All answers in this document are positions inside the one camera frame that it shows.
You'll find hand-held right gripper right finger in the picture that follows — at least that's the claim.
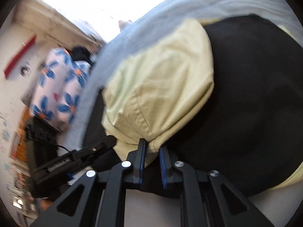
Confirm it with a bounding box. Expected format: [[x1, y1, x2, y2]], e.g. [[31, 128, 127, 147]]
[[159, 146, 275, 227]]

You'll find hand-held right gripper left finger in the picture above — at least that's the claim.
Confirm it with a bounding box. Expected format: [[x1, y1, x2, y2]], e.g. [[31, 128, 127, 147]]
[[30, 138, 147, 227]]

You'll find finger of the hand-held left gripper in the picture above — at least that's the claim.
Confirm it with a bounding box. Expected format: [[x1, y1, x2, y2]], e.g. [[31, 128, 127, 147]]
[[79, 136, 118, 158]]

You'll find yellow black hooded jacket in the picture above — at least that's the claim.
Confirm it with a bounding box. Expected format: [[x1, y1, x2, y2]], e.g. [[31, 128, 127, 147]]
[[82, 14, 303, 199]]

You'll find black clothes pile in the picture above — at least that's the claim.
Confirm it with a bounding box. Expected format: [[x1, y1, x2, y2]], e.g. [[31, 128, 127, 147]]
[[70, 46, 94, 65]]

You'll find black power strip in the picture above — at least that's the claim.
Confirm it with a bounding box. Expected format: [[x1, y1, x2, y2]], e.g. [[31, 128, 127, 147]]
[[25, 123, 58, 145]]

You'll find orange box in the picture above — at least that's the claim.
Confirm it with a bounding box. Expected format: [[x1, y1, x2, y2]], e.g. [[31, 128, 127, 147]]
[[10, 113, 30, 164]]

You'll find blue floral white pillow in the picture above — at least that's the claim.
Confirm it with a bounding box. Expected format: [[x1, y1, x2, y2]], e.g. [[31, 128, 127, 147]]
[[56, 60, 92, 126], [30, 48, 74, 121]]

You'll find pink plush toy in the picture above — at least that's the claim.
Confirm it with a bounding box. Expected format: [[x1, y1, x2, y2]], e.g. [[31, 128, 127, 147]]
[[118, 20, 132, 32]]

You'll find grey bed blanket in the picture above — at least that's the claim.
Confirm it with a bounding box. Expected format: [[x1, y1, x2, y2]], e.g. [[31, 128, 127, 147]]
[[64, 0, 303, 227]]

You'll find black cable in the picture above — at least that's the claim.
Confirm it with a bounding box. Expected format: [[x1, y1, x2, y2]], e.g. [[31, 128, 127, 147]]
[[55, 144, 77, 153]]

